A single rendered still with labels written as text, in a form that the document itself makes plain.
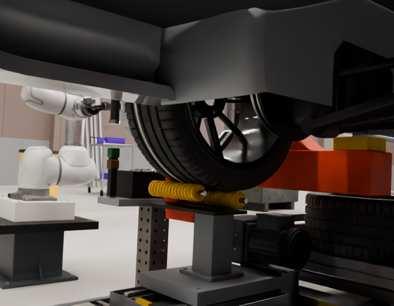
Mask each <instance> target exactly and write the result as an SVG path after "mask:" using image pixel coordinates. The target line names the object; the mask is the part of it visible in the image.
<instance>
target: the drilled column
mask: <svg viewBox="0 0 394 306"><path fill-rule="evenodd" d="M165 209H166V208H158V207H154V206H139V209H138V234H137V258H136V271H135V287H139V276H140V273H142V272H147V271H155V270H163V269H167V261H168V236H169V219H167V218H166V210H165Z"/></svg>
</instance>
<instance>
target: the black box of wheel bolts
mask: <svg viewBox="0 0 394 306"><path fill-rule="evenodd" d="M165 178H166V177H164V176H163V175H161V174H160V173H159V172H158V171H154V170H151V169H147V170H146V169H140V168H137V169H134V170H132V169H130V170H129V171H127V170H126V171H122V170H117V191H116V197H124V198H129V199H164V197H156V196H152V195H150V193H149V190H148V187H149V184H150V182H151V181H153V180H159V181H165Z"/></svg>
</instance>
